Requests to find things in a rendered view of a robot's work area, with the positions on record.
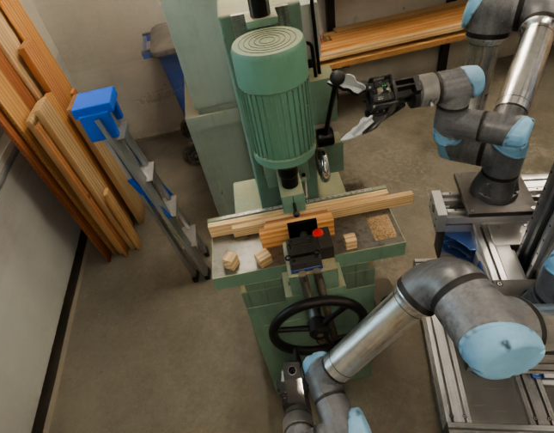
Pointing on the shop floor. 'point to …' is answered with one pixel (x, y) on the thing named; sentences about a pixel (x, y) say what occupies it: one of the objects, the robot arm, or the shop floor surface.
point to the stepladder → (139, 172)
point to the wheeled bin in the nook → (162, 49)
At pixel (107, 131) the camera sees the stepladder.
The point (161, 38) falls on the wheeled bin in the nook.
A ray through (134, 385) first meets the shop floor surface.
